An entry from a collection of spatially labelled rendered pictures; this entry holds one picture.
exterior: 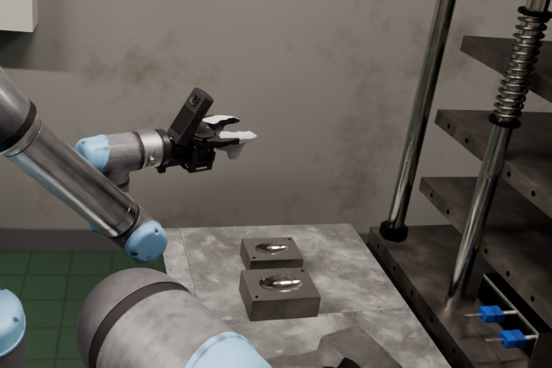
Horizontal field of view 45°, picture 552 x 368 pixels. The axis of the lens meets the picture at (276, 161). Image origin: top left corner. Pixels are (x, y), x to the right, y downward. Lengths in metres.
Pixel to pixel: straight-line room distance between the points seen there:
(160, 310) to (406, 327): 1.48
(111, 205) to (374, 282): 1.21
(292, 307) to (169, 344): 1.37
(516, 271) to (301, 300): 0.59
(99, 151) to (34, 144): 0.23
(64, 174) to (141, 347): 0.53
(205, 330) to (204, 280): 1.48
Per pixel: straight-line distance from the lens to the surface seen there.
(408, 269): 2.32
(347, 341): 1.74
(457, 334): 2.09
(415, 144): 2.31
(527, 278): 1.95
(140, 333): 0.59
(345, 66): 3.40
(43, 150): 1.05
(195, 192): 3.53
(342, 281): 2.15
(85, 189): 1.10
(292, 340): 1.88
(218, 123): 1.41
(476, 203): 2.02
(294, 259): 2.10
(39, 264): 3.58
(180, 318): 0.59
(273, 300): 1.90
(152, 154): 1.29
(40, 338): 3.12
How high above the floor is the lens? 1.98
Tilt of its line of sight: 24 degrees down
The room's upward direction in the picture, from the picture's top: 8 degrees clockwise
